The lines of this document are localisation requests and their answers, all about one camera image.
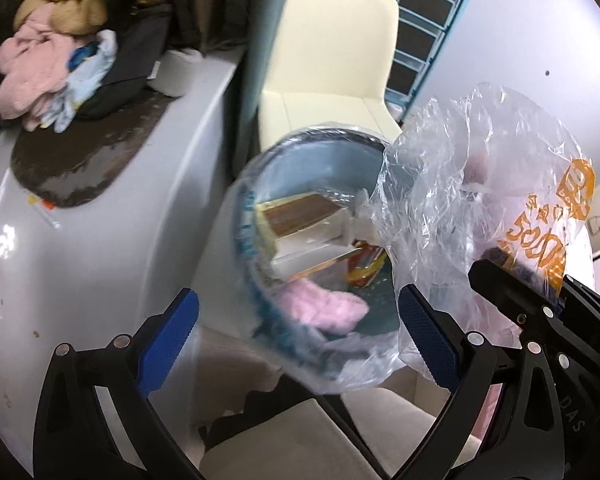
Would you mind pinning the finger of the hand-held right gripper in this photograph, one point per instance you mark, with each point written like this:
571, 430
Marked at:
590, 310
510, 292

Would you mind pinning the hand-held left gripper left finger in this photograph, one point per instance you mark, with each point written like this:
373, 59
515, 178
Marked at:
167, 345

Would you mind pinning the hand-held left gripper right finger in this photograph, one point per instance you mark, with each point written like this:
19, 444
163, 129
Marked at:
425, 335

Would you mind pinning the fluffy pink sock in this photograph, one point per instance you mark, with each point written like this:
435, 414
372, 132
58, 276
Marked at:
320, 307

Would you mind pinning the clear plastic bag orange print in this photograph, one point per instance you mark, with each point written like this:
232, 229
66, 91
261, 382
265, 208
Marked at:
505, 170

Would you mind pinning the grey bin with plastic liner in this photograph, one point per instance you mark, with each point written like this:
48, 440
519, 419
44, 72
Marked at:
330, 172

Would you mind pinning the red yellow wrapper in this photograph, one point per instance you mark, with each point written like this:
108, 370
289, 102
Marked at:
365, 267

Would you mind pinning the brown and white carton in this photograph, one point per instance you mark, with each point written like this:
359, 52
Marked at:
300, 220

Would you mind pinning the white pen orange band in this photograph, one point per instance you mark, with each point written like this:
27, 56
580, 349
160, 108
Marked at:
45, 212

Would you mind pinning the dark brown worn mat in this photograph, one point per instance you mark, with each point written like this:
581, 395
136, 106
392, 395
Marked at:
80, 160

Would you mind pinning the white toilet paper roll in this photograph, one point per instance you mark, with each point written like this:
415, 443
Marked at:
172, 77

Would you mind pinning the white printed cloth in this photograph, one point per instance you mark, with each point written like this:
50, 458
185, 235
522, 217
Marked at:
87, 72

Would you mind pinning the blue step ladder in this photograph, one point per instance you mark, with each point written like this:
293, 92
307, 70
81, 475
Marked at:
430, 5

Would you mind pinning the cream chair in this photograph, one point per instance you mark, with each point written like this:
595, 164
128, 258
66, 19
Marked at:
325, 45

